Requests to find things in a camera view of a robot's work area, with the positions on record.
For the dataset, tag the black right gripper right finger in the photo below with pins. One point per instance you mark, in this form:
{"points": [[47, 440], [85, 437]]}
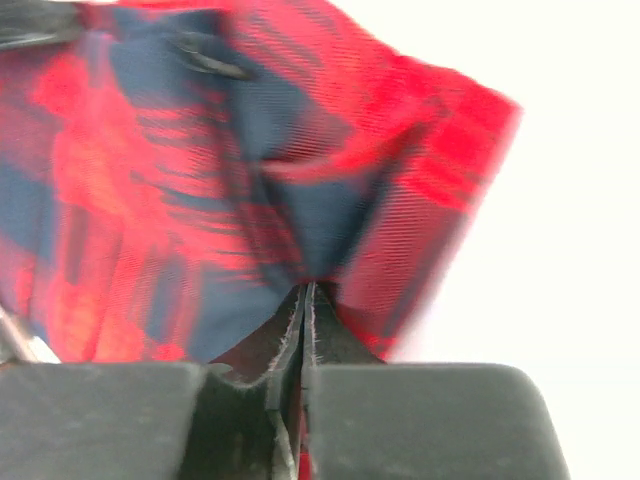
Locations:
{"points": [[368, 419]]}

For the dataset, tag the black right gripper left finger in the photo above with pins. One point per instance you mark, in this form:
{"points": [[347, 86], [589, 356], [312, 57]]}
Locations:
{"points": [[150, 420]]}

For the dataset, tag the red plaid skirt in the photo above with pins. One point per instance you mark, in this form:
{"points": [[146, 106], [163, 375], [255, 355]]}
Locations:
{"points": [[171, 170]]}

